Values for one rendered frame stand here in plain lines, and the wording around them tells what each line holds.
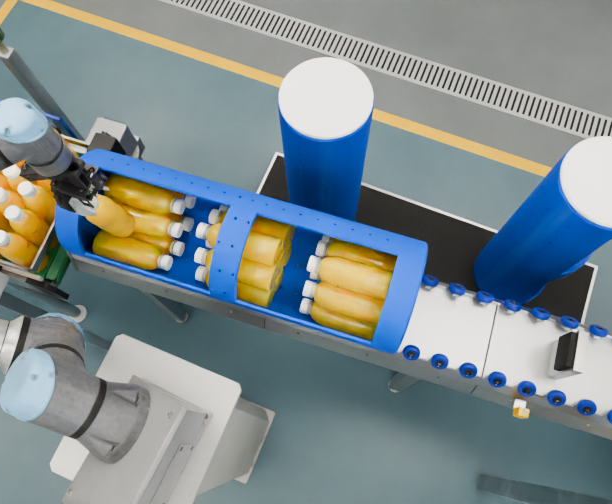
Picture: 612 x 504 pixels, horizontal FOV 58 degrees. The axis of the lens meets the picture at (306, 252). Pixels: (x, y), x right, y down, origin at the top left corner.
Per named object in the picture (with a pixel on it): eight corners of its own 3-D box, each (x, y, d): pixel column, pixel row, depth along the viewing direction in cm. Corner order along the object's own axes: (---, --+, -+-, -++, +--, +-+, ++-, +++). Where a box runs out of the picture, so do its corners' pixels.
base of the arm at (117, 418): (122, 471, 99) (72, 453, 94) (94, 455, 110) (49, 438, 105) (160, 392, 105) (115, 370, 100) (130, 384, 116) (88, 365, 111)
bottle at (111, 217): (141, 220, 141) (110, 198, 123) (125, 243, 140) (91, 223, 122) (119, 207, 143) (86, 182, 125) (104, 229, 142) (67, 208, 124)
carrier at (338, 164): (368, 218, 243) (327, 174, 250) (394, 104, 160) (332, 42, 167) (318, 257, 237) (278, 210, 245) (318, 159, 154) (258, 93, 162)
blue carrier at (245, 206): (389, 358, 145) (402, 351, 117) (90, 263, 155) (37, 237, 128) (418, 257, 151) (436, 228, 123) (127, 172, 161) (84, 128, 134)
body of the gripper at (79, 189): (94, 211, 113) (69, 184, 102) (57, 199, 114) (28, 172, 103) (110, 179, 115) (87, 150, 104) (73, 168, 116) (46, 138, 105)
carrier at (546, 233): (471, 301, 229) (540, 311, 227) (557, 223, 147) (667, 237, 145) (475, 238, 238) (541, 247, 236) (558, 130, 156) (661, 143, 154)
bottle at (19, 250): (24, 274, 158) (-13, 254, 141) (24, 252, 161) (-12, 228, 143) (48, 271, 158) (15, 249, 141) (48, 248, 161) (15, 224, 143)
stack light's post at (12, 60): (130, 209, 263) (8, 58, 159) (123, 207, 263) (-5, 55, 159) (134, 202, 264) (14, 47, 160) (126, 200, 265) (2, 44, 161)
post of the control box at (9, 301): (108, 350, 241) (-28, 292, 147) (99, 348, 242) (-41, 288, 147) (111, 342, 242) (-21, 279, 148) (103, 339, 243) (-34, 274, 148)
